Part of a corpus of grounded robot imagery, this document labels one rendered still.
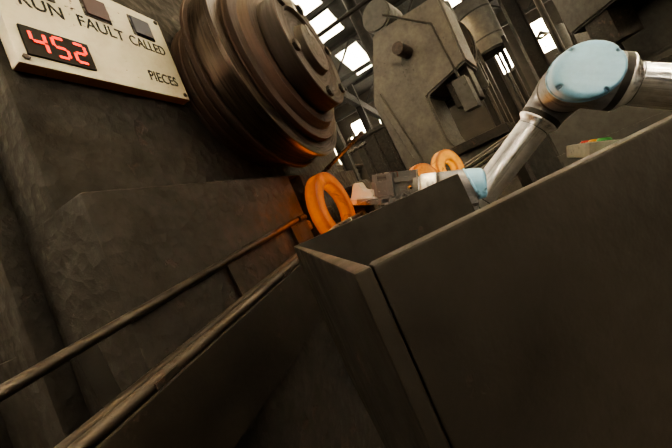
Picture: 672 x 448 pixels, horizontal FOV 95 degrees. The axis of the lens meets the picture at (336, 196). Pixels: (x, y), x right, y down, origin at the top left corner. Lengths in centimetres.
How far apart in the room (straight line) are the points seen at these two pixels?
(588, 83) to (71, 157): 88
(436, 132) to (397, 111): 49
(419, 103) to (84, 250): 324
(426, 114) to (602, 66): 269
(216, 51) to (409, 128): 296
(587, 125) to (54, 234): 280
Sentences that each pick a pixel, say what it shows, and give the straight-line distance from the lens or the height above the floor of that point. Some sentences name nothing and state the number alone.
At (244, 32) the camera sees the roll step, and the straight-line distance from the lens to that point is 70.
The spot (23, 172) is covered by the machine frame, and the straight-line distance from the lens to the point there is 54.
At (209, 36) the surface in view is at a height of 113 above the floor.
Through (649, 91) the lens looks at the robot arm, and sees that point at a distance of 86.
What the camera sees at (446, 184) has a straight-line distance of 37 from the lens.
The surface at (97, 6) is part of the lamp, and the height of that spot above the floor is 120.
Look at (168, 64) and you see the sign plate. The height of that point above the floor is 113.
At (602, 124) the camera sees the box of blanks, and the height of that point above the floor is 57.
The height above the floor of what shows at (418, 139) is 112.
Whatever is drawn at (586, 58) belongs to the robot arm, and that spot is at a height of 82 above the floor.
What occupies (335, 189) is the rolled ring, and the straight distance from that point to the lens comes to 79.
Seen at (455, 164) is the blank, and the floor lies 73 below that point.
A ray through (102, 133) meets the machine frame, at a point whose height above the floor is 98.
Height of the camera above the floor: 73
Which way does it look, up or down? 3 degrees up
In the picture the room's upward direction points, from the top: 24 degrees counter-clockwise
